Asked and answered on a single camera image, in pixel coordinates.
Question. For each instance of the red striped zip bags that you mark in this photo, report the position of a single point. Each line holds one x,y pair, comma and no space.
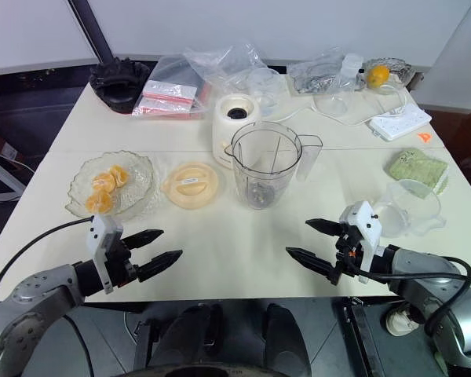
166,98

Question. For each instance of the cream round blender lid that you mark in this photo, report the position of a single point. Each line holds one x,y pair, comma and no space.
190,184

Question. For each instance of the white power strip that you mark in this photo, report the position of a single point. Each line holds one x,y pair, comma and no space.
400,123

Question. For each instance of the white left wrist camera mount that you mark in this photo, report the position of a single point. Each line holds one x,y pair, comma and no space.
102,235

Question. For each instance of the clear plastic measuring cup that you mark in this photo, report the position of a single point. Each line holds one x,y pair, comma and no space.
412,208

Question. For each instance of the scalloped clear glass plate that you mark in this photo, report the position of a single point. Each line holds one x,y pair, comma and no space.
135,192

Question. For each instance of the crumpled clear plastic bag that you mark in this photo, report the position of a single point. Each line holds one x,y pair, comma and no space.
223,64

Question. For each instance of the clear glass dish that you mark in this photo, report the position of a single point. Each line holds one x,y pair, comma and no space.
400,68

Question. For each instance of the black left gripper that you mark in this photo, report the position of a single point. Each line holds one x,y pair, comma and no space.
121,267

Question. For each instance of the white round floor socket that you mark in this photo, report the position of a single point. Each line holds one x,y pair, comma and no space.
400,320

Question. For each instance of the green sponge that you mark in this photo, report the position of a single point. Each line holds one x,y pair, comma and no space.
416,167

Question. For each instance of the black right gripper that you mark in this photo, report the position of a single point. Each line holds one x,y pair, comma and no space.
347,251

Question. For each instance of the whole orange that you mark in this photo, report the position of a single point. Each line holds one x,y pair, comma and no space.
378,76

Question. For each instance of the peeled orange piece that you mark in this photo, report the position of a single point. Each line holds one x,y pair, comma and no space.
102,181
99,202
119,176

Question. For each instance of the black ridged holder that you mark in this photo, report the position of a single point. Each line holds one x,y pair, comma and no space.
117,84

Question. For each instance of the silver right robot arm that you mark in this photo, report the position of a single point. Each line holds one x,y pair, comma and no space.
416,263

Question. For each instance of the clear plastic blender jar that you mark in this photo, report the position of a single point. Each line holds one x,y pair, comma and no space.
265,176

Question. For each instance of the clear round plastic cap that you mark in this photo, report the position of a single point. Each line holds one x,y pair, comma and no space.
329,106

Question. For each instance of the white metal frame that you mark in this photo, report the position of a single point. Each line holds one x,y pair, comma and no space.
4,173

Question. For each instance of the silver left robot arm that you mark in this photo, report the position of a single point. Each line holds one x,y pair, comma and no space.
35,302

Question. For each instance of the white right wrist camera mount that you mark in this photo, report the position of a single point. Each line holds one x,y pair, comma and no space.
367,231

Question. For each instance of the small orange tag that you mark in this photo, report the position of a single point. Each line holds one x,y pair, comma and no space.
424,137

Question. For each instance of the white blender base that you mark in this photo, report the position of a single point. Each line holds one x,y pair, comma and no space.
227,133

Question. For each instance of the black pole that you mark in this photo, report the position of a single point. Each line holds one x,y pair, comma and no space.
92,27

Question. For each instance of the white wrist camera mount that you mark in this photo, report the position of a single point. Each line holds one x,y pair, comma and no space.
102,235
367,231

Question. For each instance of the small translucent white bottle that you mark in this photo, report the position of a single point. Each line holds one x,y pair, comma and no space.
351,68

